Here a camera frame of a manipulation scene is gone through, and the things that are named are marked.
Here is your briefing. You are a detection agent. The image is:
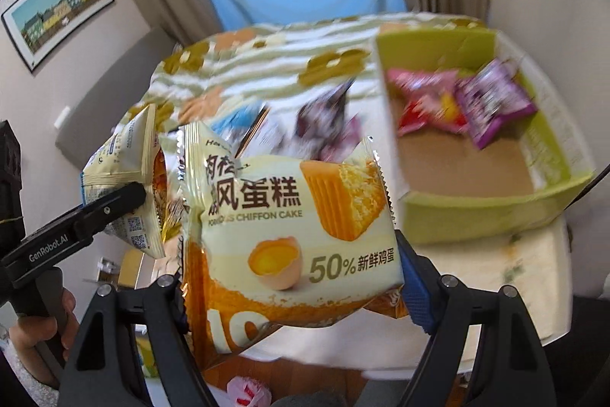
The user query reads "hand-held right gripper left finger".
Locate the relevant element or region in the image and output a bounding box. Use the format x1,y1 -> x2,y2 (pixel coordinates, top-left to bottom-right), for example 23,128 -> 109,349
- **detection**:
61,274 -> 211,407

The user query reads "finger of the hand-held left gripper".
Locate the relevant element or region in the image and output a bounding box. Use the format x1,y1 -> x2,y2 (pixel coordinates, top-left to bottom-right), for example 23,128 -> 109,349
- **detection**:
71,183 -> 147,242

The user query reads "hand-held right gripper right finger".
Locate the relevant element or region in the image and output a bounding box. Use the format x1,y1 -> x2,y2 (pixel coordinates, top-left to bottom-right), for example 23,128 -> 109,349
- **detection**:
396,230 -> 569,407

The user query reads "small cream cake packet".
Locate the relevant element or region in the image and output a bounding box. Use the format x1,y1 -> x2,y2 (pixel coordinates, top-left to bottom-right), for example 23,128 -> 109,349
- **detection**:
80,104 -> 183,260

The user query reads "green cardboard box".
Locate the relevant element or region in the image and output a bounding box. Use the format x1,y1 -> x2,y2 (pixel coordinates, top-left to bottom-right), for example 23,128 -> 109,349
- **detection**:
373,24 -> 596,246

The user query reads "large chiffon cake packet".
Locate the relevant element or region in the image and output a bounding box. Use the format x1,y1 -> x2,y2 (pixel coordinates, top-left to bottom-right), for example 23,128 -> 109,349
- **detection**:
176,121 -> 407,370

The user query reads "light blue snack packet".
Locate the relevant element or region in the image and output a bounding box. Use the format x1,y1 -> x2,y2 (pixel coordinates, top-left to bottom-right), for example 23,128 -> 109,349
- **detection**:
209,101 -> 268,146

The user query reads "dark purple snack packet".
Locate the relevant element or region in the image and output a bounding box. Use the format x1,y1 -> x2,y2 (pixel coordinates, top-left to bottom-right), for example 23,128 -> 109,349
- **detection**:
294,79 -> 364,162

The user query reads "person's left hand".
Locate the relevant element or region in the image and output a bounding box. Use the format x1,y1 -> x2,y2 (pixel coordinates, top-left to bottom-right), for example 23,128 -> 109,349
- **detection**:
0,287 -> 77,393

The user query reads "grey padded headboard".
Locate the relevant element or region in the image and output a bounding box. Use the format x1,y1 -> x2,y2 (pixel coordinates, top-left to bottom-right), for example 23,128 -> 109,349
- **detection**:
54,27 -> 178,170

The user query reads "pink plastic bag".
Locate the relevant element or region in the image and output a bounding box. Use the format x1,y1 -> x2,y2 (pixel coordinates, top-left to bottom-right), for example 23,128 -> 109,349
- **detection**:
226,375 -> 273,407

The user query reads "red snack packet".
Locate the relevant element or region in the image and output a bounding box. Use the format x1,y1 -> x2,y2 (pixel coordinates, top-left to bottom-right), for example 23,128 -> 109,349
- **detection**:
396,95 -> 472,137

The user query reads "pink snack packet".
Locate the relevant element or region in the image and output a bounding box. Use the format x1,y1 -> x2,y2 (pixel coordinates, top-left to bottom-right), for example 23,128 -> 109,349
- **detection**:
385,68 -> 462,105

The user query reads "floral striped blanket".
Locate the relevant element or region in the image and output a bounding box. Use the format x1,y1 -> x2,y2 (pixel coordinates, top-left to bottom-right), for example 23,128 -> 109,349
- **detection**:
109,13 -> 594,362

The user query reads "framed wall picture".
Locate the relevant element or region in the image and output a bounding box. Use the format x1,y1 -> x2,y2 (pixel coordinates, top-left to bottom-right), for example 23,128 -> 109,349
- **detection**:
0,0 -> 116,75

